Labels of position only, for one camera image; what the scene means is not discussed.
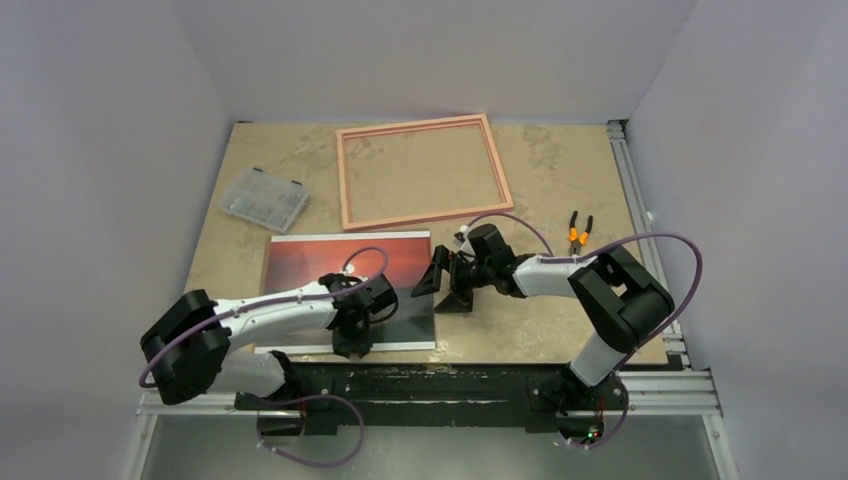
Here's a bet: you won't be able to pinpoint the sunset photo print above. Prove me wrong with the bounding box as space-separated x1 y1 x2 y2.
260 230 436 352

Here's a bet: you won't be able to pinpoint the pink wooden picture frame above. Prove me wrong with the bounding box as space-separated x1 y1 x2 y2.
336 114 514 232

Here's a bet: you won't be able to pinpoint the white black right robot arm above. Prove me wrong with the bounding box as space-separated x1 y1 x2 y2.
411 223 675 407

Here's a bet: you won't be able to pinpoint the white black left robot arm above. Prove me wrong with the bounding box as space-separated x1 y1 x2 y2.
138 273 399 409

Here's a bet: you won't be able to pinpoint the yellow black pliers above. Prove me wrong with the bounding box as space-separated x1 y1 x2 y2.
568 210 594 256

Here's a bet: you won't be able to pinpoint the clear plastic organizer box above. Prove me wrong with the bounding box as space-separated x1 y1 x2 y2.
218 167 311 234

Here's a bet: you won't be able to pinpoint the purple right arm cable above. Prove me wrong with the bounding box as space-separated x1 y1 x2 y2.
463 211 704 452

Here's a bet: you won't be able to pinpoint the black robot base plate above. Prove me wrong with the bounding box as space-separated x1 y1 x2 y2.
234 362 629 446

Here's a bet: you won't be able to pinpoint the aluminium rail frame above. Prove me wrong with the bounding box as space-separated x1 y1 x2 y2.
122 119 740 480

